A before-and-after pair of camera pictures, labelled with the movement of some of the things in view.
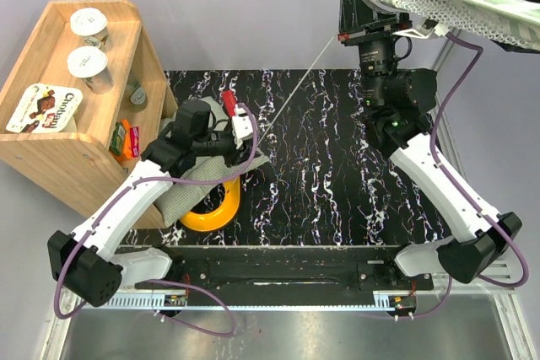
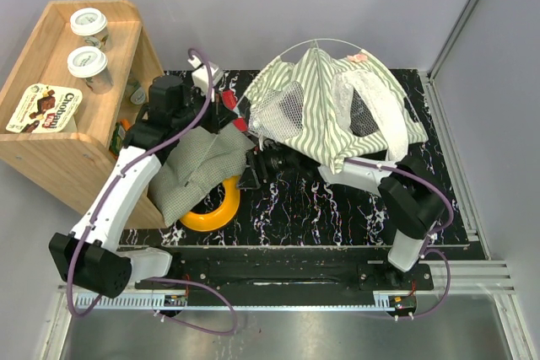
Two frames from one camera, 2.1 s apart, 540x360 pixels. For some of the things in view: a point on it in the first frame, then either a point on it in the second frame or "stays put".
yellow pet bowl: [220, 216] stays put
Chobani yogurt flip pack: [47, 109] stays put
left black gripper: [232, 158] -> [220, 115]
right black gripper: [354, 13] -> [256, 159]
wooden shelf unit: [83, 104] stays put
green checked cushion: [175, 200] stays put
